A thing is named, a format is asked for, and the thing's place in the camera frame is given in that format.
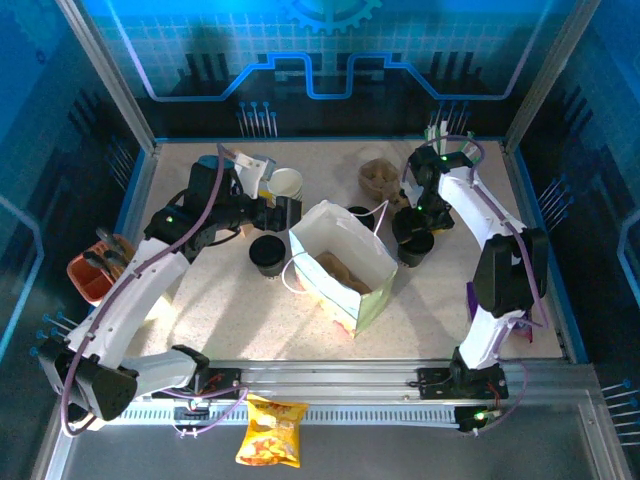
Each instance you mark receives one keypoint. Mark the black plastic cup lid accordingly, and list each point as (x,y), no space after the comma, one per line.
(425,242)
(267,249)

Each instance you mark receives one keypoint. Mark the black white paper cup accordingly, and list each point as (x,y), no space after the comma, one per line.
(414,260)
(270,271)

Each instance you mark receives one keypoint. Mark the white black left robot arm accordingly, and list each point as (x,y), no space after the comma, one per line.
(130,290)

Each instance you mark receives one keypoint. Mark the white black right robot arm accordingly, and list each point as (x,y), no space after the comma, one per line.
(470,205)

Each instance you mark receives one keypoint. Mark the stack of paper cups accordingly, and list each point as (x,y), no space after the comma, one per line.
(285,182)

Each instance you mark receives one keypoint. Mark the stack of black cup lids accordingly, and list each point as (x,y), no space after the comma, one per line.
(359,215)

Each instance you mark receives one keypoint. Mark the purple snack packet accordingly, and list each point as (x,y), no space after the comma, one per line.
(472,300)

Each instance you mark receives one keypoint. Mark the orange cream cutlery holder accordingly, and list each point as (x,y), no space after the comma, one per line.
(95,285)

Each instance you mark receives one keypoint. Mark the small black controller board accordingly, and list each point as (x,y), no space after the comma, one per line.
(192,407)
(470,419)

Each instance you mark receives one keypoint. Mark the yellow chips bag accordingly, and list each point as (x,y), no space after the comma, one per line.
(270,435)

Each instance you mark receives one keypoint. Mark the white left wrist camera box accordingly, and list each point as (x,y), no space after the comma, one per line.
(252,172)

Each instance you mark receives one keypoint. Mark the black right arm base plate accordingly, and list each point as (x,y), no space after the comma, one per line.
(435,382)

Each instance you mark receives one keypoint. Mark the aluminium mounting rail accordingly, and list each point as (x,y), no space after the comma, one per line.
(325,380)

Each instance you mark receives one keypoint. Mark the aluminium frame post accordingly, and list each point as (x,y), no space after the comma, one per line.
(550,75)
(111,75)

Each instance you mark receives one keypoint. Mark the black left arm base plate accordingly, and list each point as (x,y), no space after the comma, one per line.
(225,382)

